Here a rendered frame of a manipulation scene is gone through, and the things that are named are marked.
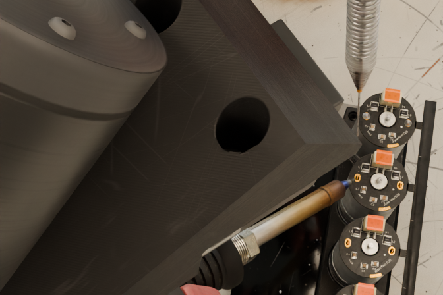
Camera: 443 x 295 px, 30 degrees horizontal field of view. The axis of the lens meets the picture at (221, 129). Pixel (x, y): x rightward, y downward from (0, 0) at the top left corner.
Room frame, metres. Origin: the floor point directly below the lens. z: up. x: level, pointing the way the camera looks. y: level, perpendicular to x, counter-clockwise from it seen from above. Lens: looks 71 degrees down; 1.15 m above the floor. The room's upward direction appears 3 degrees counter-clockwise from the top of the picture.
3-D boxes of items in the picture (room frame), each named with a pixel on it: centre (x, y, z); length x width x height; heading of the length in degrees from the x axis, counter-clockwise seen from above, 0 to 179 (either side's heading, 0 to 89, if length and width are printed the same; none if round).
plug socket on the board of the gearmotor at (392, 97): (0.12, -0.07, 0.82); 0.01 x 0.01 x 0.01; 76
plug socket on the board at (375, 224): (0.07, -0.06, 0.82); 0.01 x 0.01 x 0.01; 76
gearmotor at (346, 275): (0.06, -0.06, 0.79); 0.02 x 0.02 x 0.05
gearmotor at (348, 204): (0.09, -0.06, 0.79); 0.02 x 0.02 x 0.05
